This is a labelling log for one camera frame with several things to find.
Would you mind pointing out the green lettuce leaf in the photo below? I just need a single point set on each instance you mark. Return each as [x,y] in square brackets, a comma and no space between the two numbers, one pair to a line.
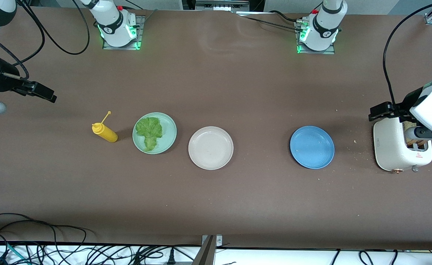
[149,129]

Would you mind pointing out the aluminium beam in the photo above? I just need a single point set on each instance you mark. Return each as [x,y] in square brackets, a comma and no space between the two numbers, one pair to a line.
[205,254]

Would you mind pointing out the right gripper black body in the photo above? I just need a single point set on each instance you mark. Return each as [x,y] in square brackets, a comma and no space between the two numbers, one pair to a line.
[5,81]

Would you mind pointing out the blue plate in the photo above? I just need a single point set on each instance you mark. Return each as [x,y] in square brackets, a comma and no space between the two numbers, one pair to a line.
[311,147]

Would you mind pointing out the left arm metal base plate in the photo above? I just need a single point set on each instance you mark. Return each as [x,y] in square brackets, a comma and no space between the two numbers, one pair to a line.
[330,52]

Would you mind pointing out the black power plug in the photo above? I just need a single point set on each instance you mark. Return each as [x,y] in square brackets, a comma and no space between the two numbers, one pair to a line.
[170,256]

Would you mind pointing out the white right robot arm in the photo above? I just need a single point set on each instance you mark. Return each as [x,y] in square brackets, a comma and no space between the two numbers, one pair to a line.
[113,25]

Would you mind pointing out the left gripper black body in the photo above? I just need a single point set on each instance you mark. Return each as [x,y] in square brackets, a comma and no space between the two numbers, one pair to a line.
[407,101]

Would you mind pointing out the yellow mustard squeeze bottle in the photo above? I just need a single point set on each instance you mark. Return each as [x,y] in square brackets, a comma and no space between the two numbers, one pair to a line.
[107,134]

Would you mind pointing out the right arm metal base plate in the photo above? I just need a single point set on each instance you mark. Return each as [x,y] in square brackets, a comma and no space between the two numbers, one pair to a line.
[140,29]

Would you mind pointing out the beige plate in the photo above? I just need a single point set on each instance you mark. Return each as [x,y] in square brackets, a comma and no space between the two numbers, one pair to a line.
[210,148]

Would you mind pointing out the cream white toaster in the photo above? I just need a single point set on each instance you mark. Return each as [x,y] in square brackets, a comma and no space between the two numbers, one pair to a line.
[389,147]

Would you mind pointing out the silver metal device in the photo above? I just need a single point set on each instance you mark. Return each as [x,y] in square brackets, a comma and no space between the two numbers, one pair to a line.
[221,4]

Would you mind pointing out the small metal bracket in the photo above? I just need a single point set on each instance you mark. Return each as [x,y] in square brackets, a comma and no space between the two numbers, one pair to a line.
[219,240]

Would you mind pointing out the light green plate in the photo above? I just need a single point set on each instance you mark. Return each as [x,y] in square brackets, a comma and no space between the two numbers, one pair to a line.
[169,132]

